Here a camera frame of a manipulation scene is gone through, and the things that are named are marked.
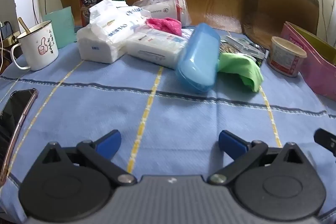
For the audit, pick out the bagged paper cups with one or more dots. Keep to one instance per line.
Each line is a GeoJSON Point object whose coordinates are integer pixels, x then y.
{"type": "Point", "coordinates": [176, 9]}

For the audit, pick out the blue plastic case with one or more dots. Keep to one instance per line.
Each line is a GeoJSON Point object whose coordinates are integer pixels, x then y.
{"type": "Point", "coordinates": [197, 66]}

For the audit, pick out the green snack packet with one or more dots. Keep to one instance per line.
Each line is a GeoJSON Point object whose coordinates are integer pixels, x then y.
{"type": "Point", "coordinates": [229, 44]}

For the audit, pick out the small white tissue pack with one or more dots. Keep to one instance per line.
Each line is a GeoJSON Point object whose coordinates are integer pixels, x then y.
{"type": "Point", "coordinates": [155, 46]}

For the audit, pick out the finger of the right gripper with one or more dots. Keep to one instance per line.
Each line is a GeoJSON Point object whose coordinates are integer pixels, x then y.
{"type": "Point", "coordinates": [326, 139]}

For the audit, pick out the white enamel mug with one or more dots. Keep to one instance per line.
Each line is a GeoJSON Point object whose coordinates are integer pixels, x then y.
{"type": "Point", "coordinates": [38, 46]}

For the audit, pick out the spoon in mug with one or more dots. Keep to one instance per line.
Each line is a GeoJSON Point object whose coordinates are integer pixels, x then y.
{"type": "Point", "coordinates": [25, 27]}

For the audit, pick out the black smartphone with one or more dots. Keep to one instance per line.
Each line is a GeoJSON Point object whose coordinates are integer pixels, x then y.
{"type": "Point", "coordinates": [12, 117]}

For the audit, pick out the pink fluffy cloth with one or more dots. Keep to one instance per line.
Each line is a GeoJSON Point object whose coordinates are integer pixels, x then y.
{"type": "Point", "coordinates": [169, 25]}

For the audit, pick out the green cloth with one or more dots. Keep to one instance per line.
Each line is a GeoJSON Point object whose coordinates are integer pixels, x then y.
{"type": "Point", "coordinates": [243, 66]}

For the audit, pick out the round red-label tub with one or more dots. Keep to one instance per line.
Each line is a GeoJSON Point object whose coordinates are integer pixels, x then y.
{"type": "Point", "coordinates": [285, 57]}

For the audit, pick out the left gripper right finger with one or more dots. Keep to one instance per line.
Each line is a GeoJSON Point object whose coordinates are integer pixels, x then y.
{"type": "Point", "coordinates": [270, 182]}

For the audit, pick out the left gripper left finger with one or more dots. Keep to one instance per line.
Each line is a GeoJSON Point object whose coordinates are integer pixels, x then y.
{"type": "Point", "coordinates": [73, 182]}

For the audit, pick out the pink tin box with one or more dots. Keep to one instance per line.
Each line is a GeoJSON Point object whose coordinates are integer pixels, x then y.
{"type": "Point", "coordinates": [318, 69]}

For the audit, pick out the large white tissue pack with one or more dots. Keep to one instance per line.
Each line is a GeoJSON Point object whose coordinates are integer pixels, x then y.
{"type": "Point", "coordinates": [110, 23]}

